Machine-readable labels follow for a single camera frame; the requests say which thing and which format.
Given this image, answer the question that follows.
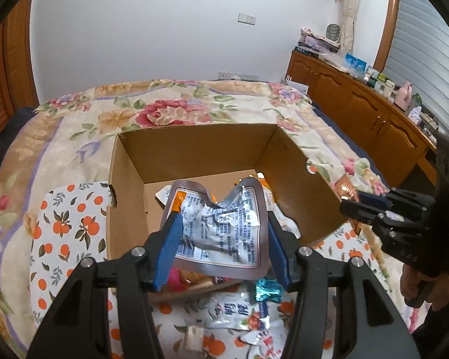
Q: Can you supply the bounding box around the row of small cosmetic jars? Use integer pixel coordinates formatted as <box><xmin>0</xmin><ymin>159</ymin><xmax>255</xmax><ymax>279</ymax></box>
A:
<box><xmin>365</xmin><ymin>65</ymin><xmax>397</xmax><ymax>94</ymax></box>

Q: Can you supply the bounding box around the beige nougat candy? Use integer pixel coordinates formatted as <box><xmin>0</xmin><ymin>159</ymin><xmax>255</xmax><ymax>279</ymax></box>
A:
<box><xmin>185</xmin><ymin>325</ymin><xmax>203</xmax><ymax>350</ymax></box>

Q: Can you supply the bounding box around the brown cardboard box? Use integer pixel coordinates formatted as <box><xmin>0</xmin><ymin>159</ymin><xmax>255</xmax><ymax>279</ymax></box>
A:
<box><xmin>105</xmin><ymin>123</ymin><xmax>354</xmax><ymax>300</ymax></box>

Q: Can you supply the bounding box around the clear plastic bag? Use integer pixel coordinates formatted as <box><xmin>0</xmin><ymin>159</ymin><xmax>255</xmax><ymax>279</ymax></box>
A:
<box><xmin>322</xmin><ymin>52</ymin><xmax>354</xmax><ymax>72</ymax></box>

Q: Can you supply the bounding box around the small white snack packet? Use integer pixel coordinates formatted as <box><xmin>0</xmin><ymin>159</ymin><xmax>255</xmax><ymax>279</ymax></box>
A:
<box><xmin>155</xmin><ymin>186</ymin><xmax>173</xmax><ymax>210</ymax></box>

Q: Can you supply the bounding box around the person's right forearm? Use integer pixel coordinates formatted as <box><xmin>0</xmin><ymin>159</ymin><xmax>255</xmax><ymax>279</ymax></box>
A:
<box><xmin>412</xmin><ymin>277</ymin><xmax>449</xmax><ymax>359</ymax></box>

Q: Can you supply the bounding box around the small grey fan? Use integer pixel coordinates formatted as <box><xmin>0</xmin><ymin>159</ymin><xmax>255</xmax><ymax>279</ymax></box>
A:
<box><xmin>325</xmin><ymin>23</ymin><xmax>343</xmax><ymax>42</ymax></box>

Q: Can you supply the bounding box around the person's right hand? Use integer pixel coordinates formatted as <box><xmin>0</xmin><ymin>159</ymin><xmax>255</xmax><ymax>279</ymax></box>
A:
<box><xmin>400</xmin><ymin>265</ymin><xmax>435</xmax><ymax>308</ymax></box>

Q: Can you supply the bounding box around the white wall socket strip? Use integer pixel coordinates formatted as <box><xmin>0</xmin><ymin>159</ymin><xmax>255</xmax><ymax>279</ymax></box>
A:
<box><xmin>218</xmin><ymin>71</ymin><xmax>263</xmax><ymax>82</ymax></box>

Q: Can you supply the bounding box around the wooden slatted wardrobe door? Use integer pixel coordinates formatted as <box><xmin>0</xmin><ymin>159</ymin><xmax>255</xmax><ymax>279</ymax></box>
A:
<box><xmin>0</xmin><ymin>0</ymin><xmax>40</xmax><ymax>158</ymax></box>

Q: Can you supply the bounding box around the orange snack packet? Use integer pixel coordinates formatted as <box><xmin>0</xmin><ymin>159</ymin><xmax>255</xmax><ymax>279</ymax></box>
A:
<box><xmin>335</xmin><ymin>174</ymin><xmax>364</xmax><ymax>232</ymax></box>

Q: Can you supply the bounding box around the white snack packet blue print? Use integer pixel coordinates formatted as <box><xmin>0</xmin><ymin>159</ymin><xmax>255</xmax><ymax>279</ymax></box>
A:
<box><xmin>206</xmin><ymin>292</ymin><xmax>274</xmax><ymax>330</ymax></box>

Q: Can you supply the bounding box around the stack of storage boxes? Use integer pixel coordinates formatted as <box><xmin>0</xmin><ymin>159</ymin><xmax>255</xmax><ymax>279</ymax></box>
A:
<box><xmin>295</xmin><ymin>28</ymin><xmax>341</xmax><ymax>55</ymax></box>

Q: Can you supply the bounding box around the red snack wrapper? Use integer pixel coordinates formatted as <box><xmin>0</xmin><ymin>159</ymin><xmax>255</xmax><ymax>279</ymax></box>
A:
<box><xmin>166</xmin><ymin>267</ymin><xmax>188</xmax><ymax>292</ymax></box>

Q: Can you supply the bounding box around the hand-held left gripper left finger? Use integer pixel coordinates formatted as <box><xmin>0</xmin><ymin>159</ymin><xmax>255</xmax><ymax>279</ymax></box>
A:
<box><xmin>26</xmin><ymin>212</ymin><xmax>184</xmax><ymax>359</ymax></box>

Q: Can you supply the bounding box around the blue box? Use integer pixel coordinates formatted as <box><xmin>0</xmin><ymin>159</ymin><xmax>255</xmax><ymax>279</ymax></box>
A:
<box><xmin>344</xmin><ymin>53</ymin><xmax>367</xmax><ymax>73</ymax></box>

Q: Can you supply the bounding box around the white crumpled snack packet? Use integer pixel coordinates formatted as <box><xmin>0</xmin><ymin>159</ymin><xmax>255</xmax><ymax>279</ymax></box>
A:
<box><xmin>273</xmin><ymin>202</ymin><xmax>302</xmax><ymax>238</ymax></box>

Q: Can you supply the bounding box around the wooden cabinet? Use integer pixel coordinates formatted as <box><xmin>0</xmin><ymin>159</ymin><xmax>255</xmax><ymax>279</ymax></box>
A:
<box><xmin>286</xmin><ymin>50</ymin><xmax>438</xmax><ymax>188</ymax></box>

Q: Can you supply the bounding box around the white packet with red print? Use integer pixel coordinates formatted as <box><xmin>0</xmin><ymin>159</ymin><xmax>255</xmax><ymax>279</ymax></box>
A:
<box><xmin>239</xmin><ymin>327</ymin><xmax>285</xmax><ymax>359</ymax></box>

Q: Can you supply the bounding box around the pink bottle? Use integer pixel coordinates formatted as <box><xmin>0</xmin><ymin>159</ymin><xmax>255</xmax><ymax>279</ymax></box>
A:
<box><xmin>394</xmin><ymin>81</ymin><xmax>414</xmax><ymax>107</ymax></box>

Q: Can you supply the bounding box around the silver packet with orange label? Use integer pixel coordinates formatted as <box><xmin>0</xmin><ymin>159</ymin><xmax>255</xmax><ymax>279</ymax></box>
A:
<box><xmin>160</xmin><ymin>177</ymin><xmax>273</xmax><ymax>279</ymax></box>

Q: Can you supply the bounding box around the teal candy wrapper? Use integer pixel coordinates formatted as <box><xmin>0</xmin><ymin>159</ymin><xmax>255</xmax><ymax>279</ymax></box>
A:
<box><xmin>255</xmin><ymin>277</ymin><xmax>284</xmax><ymax>303</ymax></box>

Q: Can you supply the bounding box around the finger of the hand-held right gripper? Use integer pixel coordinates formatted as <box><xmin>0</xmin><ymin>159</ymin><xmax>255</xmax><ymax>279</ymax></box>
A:
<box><xmin>340</xmin><ymin>199</ymin><xmax>388</xmax><ymax>229</ymax></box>
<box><xmin>355</xmin><ymin>191</ymin><xmax>394</xmax><ymax>211</ymax></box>

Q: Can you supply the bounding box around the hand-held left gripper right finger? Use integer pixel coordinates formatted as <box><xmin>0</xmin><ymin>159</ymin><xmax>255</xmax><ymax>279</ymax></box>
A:
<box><xmin>266</xmin><ymin>211</ymin><xmax>421</xmax><ymax>359</ymax></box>

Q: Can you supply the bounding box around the wooden window frame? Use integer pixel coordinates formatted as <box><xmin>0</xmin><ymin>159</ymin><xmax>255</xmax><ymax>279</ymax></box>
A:
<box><xmin>373</xmin><ymin>0</ymin><xmax>402</xmax><ymax>72</ymax></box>

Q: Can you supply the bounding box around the cream curtain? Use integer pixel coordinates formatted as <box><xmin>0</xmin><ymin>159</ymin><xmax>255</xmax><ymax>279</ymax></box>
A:
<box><xmin>337</xmin><ymin>0</ymin><xmax>363</xmax><ymax>51</ymax></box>

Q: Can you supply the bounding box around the orange fruit print cloth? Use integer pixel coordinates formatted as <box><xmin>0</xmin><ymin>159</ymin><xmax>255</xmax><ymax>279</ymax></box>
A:
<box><xmin>30</xmin><ymin>181</ymin><xmax>393</xmax><ymax>359</ymax></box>

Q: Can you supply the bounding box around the floral blanket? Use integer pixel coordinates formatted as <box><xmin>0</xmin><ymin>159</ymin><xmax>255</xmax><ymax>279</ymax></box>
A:
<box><xmin>0</xmin><ymin>78</ymin><xmax>412</xmax><ymax>359</ymax></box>

